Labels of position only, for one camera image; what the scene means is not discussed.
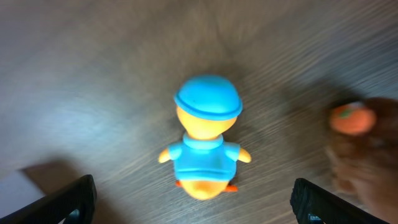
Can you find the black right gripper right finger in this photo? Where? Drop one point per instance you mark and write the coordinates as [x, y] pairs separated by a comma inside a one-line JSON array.
[[312, 204]]

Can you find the white cardboard box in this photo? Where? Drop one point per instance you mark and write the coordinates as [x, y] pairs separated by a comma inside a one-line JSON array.
[[17, 191]]

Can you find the brown plush capybara toy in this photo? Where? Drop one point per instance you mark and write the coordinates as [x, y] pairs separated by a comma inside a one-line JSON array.
[[363, 153]]

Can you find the yellow duck toy blue hat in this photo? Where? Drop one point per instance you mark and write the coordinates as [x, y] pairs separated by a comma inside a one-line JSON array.
[[204, 163]]

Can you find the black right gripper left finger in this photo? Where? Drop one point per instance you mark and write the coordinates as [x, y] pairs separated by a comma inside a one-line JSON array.
[[73, 204]]

